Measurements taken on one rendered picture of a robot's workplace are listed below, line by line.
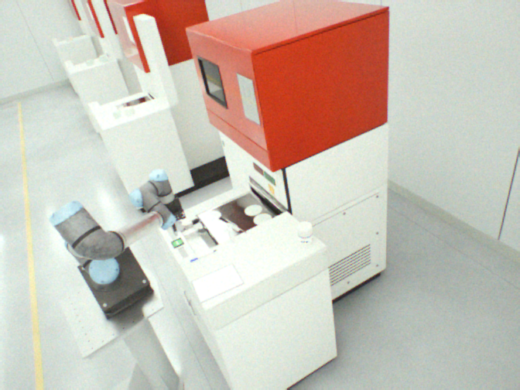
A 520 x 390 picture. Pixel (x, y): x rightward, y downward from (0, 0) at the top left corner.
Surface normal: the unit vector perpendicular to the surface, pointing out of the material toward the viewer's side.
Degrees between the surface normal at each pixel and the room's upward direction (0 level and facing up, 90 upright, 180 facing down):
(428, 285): 0
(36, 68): 90
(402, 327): 0
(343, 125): 90
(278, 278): 90
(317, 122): 90
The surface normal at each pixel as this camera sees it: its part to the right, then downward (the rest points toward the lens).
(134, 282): 0.30, -0.31
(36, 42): 0.47, 0.44
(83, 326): -0.16, -0.81
